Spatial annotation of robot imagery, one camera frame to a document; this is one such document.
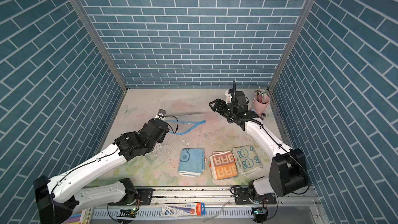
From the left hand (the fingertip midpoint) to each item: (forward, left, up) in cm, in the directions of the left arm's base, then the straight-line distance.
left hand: (163, 126), depth 75 cm
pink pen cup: (+25, -57, -9) cm, 62 cm away
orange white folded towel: (-12, -31, -19) cm, 38 cm away
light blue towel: (-11, -14, -19) cm, 26 cm away
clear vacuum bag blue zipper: (+23, -5, -22) cm, 33 cm away
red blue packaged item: (-32, -11, -19) cm, 39 cm away
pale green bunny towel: (-9, -44, -19) cm, 49 cm away
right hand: (+12, -26, +2) cm, 28 cm away
